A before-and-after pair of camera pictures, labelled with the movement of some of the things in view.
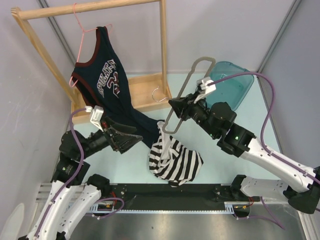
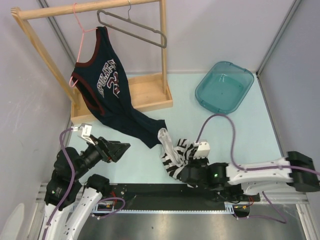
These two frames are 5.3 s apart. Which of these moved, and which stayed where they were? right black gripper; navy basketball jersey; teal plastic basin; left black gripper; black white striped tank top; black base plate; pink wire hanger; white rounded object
Moved: left black gripper; black white striped tank top; right black gripper
Stayed: navy basketball jersey; teal plastic basin; black base plate; white rounded object; pink wire hanger
